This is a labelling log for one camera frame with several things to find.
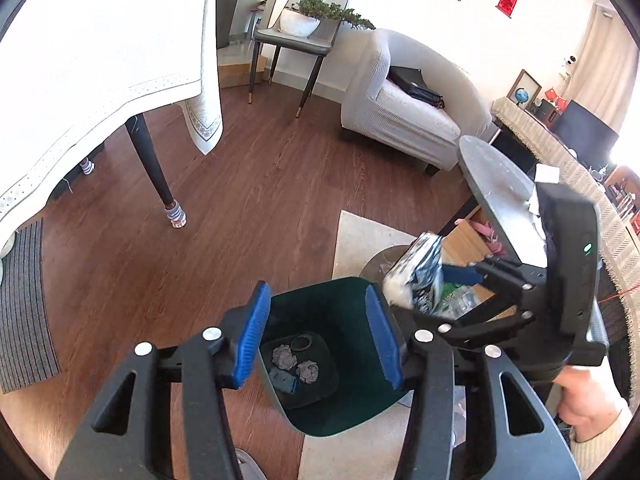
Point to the pink cloth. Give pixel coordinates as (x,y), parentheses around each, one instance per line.
(487,236)

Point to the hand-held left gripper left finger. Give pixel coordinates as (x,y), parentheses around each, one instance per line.
(252,330)

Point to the grey dining chair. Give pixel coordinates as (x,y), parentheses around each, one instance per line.
(290,42)

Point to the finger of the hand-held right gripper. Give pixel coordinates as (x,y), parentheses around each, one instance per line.
(460,272)
(475,327)

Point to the dark brown box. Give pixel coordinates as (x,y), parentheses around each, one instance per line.
(545,111)

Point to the white security camera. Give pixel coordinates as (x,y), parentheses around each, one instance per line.
(571,61)

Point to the grey armchair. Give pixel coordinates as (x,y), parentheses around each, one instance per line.
(400,110)

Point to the dark green trash bin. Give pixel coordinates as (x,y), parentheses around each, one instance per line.
(340,320)

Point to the green plastic bottle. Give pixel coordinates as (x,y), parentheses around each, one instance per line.
(457,300)

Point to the black white foil bag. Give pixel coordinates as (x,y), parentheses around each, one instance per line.
(417,270)

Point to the grey slipper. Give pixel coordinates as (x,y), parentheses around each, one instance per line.
(246,466)

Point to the pale patterned tablecloth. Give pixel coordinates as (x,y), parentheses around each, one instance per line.
(100,60)

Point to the black dining table leg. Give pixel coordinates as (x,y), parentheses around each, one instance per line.
(150,160)

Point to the person's right hand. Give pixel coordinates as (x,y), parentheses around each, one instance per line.
(585,400)

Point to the beige curtain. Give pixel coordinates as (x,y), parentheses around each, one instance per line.
(600,50)

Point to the round grey marble table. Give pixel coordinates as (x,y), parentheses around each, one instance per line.
(495,190)

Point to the white paper sheet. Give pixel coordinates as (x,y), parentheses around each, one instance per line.
(534,207)

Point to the small blue globe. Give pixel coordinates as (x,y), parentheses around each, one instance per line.
(521,95)

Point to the potted green plant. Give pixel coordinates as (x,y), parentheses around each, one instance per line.
(299,25)

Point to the small red flags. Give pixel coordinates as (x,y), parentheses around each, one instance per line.
(555,97)

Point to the wooden picture frame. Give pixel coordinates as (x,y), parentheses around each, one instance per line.
(532,82)

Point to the person's right forearm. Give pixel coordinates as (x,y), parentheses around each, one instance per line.
(605,447)

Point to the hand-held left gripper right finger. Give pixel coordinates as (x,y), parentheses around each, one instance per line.
(385,335)

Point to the large white paper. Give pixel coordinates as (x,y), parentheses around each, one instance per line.
(284,357)

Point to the striped table leg sock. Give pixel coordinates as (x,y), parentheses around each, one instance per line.
(87,166)
(177,215)

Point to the brown cardboard tape core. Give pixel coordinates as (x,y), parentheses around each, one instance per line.
(302,342)

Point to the black monitor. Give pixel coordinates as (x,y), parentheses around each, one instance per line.
(585,132)

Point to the grey striped doormat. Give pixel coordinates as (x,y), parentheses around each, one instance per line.
(22,305)

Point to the wooden desk organiser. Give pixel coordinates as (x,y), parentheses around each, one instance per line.
(625,190)

